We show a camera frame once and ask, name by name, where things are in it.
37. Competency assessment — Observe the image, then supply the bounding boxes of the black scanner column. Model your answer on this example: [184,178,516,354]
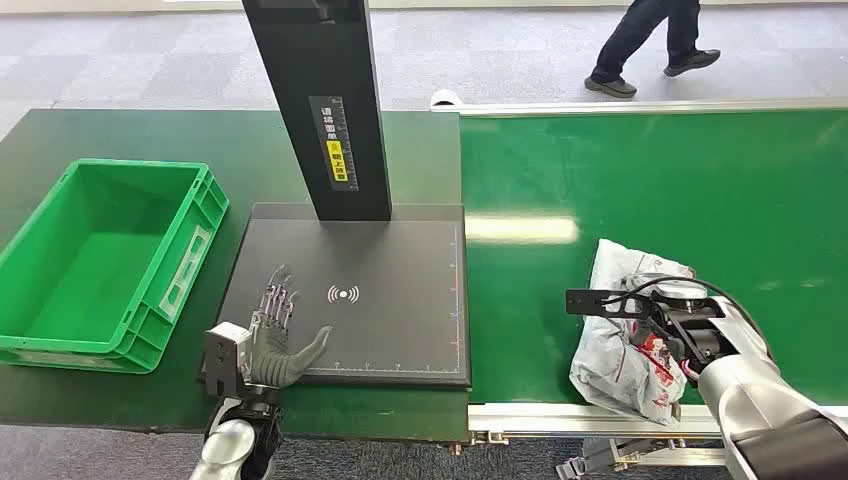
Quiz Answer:
[240,0,393,223]

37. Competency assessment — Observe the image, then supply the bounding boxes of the black scanner platform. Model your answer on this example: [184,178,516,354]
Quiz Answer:
[217,202,472,389]

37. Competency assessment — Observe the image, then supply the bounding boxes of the green plastic crate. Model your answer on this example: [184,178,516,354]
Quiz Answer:
[0,157,231,376]

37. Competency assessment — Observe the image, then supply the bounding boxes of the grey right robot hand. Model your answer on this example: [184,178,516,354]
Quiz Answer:
[623,311,669,349]

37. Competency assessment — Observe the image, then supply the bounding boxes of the yellow warning sticker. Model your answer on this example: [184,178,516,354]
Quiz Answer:
[325,140,349,183]

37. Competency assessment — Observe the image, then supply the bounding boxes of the white red plastic package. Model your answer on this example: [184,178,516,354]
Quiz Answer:
[569,238,697,427]

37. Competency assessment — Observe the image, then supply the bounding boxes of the ruler label strip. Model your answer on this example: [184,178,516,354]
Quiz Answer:
[307,95,360,193]

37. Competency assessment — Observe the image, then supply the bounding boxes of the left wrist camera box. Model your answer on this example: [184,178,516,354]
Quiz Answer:
[202,322,253,399]

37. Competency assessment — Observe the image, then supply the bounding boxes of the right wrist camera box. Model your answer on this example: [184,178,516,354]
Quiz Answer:
[565,272,708,318]

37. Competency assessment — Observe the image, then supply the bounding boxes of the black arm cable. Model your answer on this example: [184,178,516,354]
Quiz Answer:
[599,275,770,346]

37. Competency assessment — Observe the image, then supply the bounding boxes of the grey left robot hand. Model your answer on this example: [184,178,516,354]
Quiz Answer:
[249,264,335,389]

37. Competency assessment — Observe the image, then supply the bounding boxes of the clear label pocket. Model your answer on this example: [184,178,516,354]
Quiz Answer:
[158,224,213,319]

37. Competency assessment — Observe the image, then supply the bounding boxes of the person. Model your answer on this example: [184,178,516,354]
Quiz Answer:
[584,0,722,99]

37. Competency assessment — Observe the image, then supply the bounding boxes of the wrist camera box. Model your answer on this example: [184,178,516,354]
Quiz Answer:
[202,322,253,399]
[565,272,708,318]

